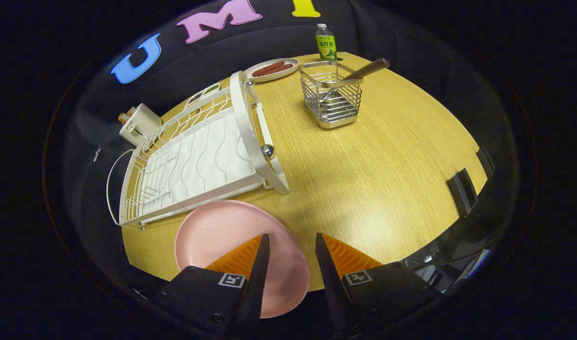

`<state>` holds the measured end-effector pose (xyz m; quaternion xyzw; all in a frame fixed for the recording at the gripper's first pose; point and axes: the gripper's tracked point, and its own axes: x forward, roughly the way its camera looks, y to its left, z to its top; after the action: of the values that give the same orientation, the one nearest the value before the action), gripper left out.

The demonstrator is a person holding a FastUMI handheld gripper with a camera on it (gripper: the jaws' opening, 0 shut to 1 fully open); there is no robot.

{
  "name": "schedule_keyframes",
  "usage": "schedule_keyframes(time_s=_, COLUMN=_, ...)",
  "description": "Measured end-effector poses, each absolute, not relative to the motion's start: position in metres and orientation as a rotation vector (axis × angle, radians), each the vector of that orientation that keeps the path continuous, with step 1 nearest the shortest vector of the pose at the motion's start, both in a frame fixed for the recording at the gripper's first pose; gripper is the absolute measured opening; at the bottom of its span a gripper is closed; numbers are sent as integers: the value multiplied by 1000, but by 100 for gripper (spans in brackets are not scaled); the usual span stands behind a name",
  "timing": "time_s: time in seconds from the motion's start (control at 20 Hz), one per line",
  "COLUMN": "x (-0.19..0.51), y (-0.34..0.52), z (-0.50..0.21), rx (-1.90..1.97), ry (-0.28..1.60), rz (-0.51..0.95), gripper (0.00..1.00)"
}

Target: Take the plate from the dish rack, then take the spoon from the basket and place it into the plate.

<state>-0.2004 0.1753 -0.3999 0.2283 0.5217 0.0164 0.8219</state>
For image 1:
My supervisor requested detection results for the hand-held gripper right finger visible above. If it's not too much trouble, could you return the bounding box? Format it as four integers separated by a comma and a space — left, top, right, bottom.
315, 233, 440, 338

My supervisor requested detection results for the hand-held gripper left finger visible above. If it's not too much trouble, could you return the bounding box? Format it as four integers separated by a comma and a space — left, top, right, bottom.
149, 234, 271, 338

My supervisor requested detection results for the pink plate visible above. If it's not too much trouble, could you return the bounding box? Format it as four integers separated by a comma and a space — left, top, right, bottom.
174, 200, 311, 319

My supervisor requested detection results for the white wire dish rack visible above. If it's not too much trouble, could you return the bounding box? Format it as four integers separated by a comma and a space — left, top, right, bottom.
106, 71, 291, 232

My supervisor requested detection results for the metal wire basket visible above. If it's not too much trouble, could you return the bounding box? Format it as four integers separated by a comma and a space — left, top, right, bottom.
298, 60, 364, 130

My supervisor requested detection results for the wooden handle metal spoon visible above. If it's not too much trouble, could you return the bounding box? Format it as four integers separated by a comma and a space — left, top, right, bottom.
322, 58, 391, 100

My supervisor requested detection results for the white oval sausage plate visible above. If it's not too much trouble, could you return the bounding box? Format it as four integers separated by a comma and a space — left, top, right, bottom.
244, 58, 299, 84

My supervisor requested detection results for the black chair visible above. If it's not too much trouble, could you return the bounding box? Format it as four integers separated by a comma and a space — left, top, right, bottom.
476, 147, 496, 178
447, 168, 480, 217

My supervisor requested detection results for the white toaster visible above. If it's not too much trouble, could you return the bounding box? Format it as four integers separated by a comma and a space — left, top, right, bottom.
119, 103, 162, 147

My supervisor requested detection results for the divided white snack tray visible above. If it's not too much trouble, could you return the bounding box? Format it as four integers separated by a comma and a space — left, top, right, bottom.
185, 83, 221, 108

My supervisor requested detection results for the red sausage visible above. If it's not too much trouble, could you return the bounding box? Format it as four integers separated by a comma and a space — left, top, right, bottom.
252, 60, 286, 75
258, 65, 294, 78

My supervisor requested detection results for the black backdrop cloth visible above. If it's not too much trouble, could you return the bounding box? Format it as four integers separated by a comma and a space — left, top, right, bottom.
45, 0, 412, 199

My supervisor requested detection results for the green label drink bottle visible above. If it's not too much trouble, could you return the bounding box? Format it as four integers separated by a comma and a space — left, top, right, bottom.
315, 24, 338, 62

